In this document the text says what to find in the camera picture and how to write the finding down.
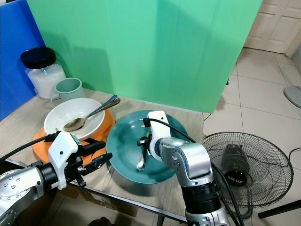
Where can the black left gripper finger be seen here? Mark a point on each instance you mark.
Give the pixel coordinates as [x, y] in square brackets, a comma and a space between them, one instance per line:
[99, 161]
[93, 147]

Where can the short silver spoon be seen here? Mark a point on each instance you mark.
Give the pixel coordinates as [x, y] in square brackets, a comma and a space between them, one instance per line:
[141, 164]

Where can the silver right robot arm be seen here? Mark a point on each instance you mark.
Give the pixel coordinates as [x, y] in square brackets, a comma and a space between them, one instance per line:
[193, 162]

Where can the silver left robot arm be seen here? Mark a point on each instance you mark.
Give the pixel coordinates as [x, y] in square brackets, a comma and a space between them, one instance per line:
[19, 190]

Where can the teal plate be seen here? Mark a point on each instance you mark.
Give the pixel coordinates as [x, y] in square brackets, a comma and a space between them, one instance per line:
[122, 150]

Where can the long metal spoon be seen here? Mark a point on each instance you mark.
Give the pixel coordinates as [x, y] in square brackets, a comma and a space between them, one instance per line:
[75, 125]

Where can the brown cardboard box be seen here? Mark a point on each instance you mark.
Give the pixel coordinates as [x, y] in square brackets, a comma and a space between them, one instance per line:
[103, 200]

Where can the white bowl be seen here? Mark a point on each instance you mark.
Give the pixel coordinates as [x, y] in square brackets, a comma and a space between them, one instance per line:
[70, 112]

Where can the orange plate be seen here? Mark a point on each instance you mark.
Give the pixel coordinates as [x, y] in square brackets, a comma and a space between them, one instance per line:
[40, 146]

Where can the pale green mug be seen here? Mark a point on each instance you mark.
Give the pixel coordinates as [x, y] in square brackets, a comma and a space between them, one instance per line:
[70, 90]

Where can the black robot foot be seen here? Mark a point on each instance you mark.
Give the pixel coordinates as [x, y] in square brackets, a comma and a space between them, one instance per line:
[99, 222]

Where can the glass jar with white contents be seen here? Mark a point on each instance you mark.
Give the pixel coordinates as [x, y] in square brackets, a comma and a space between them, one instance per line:
[44, 84]

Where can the green backdrop board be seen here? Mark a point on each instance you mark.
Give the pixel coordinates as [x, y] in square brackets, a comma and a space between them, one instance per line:
[146, 47]

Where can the black jar lid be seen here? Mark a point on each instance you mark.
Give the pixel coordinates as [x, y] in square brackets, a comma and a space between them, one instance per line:
[37, 57]

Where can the black floor fan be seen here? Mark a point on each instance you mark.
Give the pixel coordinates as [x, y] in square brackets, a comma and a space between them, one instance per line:
[254, 160]

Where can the blue backdrop board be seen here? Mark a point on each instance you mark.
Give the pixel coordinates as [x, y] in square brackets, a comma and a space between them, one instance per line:
[14, 56]

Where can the round white fan base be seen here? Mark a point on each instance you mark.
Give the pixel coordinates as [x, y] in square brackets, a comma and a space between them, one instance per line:
[293, 96]

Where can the white panelled door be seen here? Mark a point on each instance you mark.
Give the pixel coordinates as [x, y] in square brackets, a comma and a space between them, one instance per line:
[273, 26]

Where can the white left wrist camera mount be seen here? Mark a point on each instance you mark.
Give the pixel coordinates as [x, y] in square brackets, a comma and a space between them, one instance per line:
[61, 150]

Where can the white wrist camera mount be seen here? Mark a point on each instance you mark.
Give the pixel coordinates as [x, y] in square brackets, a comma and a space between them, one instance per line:
[61, 150]
[157, 123]

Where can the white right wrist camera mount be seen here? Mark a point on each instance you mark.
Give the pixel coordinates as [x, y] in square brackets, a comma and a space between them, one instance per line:
[157, 123]

